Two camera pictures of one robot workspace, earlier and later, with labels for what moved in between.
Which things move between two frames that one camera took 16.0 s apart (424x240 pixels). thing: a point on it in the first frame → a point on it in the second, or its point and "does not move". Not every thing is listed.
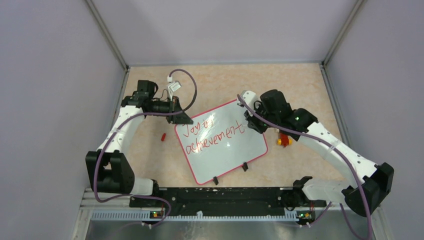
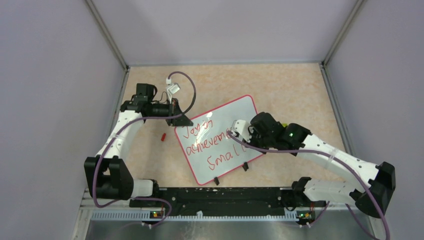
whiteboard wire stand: x=245 y=167 does not move
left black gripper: x=179 y=118 does not move
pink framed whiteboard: x=219 y=140 does not move
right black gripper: x=252 y=123 → x=252 y=132
